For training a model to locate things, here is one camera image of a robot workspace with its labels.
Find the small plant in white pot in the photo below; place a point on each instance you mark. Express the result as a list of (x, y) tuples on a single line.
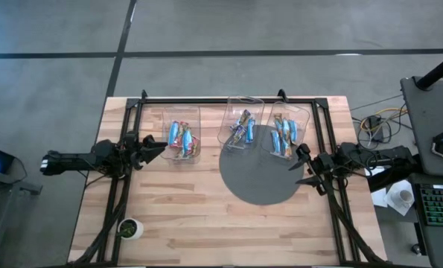
[(130, 229)]

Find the black stand crossbar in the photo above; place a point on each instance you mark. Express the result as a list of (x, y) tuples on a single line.
[(386, 182)]

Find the black caster wheel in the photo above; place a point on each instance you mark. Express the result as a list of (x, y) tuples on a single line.
[(415, 249)]

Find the light blue granola bar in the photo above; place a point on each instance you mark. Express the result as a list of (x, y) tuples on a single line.
[(276, 142), (187, 141), (293, 131), (173, 134)]

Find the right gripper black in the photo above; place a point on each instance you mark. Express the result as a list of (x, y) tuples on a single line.
[(323, 165)]

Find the clear plastic bin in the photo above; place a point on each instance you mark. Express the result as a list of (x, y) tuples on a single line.
[(228, 111), (172, 111), (301, 113)]

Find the white paper sheet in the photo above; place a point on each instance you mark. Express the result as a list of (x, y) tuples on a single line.
[(378, 197)]

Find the grey metal cart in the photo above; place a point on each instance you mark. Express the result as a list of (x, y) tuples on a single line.
[(9, 184)]

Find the black pole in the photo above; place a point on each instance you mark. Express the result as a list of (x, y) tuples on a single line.
[(439, 70)]

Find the black power adapter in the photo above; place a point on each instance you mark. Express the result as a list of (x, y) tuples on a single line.
[(373, 122)]

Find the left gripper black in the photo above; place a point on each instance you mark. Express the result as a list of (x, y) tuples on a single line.
[(132, 154)]

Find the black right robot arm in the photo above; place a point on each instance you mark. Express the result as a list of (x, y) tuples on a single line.
[(388, 154)]

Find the white cup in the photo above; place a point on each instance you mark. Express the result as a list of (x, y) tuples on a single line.
[(392, 203), (404, 196)]

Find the grey round mat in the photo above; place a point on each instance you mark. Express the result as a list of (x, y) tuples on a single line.
[(258, 175)]

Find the black stand plate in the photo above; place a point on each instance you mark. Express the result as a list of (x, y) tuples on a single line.
[(426, 111)]

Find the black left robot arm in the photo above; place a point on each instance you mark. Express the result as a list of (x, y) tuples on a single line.
[(72, 162)]

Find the red orange granola bar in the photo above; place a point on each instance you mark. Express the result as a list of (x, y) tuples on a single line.
[(196, 145)]

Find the backlit black keyboard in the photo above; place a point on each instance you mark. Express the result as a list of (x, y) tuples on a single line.
[(440, 204)]

